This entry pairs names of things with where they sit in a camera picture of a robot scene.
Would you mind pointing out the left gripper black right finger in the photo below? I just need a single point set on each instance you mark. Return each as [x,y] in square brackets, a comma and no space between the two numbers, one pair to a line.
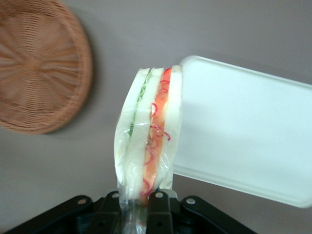
[159,214]

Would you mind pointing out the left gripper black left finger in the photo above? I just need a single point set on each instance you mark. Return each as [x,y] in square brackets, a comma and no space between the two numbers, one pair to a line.
[107,214]

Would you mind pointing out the triangle sandwich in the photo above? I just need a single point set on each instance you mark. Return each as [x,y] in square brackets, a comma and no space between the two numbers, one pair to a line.
[156,109]

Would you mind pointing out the beige rectangular tray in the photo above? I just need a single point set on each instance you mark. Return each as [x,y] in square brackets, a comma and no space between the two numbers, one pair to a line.
[243,131]

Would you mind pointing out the shallow round wicker basket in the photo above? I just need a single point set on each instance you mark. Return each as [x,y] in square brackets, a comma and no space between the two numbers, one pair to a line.
[41,68]

